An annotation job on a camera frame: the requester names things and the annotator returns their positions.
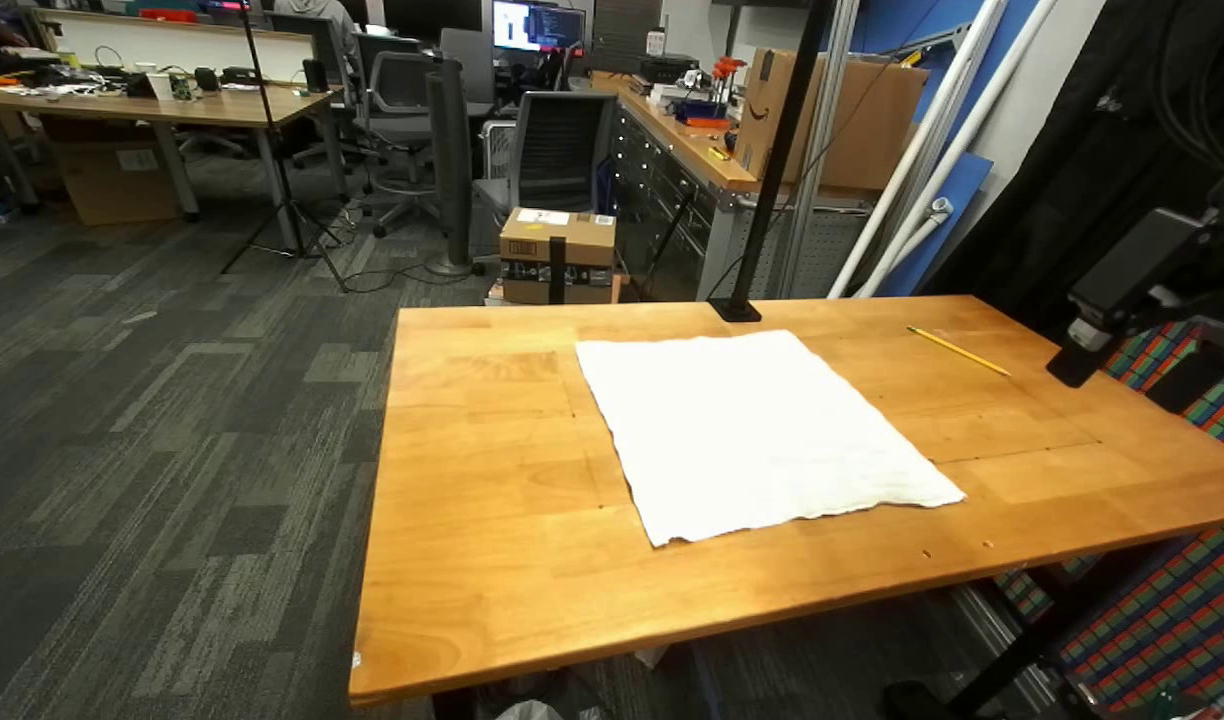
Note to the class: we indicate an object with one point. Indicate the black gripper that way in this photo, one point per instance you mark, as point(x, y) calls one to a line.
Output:
point(1135, 266)

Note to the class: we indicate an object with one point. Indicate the white cloth towel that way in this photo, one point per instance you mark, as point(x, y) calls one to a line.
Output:
point(752, 425)

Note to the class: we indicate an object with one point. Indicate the yellow pencil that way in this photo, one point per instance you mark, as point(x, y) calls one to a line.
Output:
point(957, 349)

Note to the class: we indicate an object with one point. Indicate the colourful plaid cloth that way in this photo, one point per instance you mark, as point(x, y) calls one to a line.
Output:
point(1174, 625)

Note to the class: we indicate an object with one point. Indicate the large cardboard box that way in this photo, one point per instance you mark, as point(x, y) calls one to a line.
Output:
point(864, 120)

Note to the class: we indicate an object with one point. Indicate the drawer cabinet with wooden top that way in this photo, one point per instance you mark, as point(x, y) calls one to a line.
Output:
point(666, 203)

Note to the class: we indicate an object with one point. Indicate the small cardboard box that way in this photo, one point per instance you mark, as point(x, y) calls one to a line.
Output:
point(556, 244)

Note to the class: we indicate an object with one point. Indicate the lit computer monitor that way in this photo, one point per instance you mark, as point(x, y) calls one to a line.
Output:
point(535, 27)

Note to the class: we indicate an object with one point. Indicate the tall black panel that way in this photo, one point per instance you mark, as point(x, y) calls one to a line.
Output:
point(450, 161)

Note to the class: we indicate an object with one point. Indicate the grey office chair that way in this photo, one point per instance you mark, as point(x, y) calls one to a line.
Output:
point(397, 115)

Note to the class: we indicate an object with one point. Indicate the black tripod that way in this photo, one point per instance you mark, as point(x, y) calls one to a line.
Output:
point(276, 161)

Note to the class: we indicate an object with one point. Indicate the long wooden desk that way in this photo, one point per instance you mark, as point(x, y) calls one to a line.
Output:
point(144, 105)

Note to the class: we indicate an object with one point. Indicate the cardboard box under desk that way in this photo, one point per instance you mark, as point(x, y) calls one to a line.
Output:
point(113, 183)

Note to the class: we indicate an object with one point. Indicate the black table frame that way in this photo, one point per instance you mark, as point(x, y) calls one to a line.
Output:
point(1025, 655)

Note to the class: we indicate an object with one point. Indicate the black camera stand pole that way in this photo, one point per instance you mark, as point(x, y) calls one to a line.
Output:
point(773, 175)

